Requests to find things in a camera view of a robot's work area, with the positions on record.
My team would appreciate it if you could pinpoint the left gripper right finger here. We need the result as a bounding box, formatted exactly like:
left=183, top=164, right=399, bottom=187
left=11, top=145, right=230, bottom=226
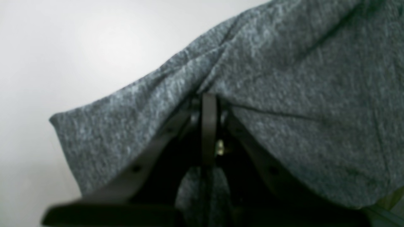
left=202, top=93, right=371, bottom=227

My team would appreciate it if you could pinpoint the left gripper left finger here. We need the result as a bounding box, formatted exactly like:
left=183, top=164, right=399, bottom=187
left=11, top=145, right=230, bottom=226
left=42, top=98, right=202, bottom=227

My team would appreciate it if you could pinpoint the grey t-shirt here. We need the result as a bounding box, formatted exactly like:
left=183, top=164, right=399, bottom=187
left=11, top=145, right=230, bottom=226
left=50, top=0, right=403, bottom=227

